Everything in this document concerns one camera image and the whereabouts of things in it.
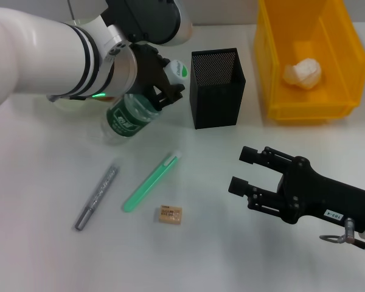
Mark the clear green-label water bottle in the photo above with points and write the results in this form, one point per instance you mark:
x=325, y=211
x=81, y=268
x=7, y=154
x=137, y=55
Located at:
x=124, y=121

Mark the grey marker pen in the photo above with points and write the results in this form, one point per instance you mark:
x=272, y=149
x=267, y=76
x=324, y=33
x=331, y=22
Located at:
x=94, y=200

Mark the mint green pen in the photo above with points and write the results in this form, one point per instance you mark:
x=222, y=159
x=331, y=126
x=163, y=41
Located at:
x=146, y=185

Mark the small tan eraser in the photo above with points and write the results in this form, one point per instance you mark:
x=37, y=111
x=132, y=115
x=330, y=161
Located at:
x=170, y=215

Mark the white paper ball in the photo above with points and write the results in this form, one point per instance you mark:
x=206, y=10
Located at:
x=304, y=74

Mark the black mesh pen holder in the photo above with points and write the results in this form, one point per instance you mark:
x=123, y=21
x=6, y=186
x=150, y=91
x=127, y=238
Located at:
x=216, y=97

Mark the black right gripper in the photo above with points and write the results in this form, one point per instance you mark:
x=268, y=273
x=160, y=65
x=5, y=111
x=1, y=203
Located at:
x=322, y=194

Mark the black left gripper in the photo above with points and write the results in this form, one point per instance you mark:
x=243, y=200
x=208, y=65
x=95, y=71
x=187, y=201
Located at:
x=146, y=70

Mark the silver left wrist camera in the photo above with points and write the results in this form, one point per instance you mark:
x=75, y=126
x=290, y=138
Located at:
x=146, y=18

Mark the yellow plastic bin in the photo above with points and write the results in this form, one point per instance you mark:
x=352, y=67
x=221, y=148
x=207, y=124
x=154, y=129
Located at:
x=337, y=61

